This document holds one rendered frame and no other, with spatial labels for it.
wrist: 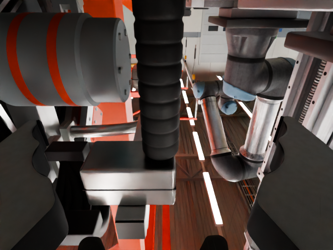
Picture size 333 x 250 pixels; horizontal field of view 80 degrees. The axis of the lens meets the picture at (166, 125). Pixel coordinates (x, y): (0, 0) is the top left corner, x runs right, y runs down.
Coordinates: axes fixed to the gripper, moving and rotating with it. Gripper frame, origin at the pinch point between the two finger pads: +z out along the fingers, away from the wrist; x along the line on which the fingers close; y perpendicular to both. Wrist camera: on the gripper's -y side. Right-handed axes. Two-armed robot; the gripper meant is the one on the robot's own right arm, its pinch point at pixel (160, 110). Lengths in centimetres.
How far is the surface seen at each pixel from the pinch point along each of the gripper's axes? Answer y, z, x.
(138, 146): 7.4, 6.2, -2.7
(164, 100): 0.9, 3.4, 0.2
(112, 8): -4, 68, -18
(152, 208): 217, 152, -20
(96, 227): 13.7, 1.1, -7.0
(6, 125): 14.7, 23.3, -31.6
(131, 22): 89, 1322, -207
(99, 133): 17.2, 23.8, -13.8
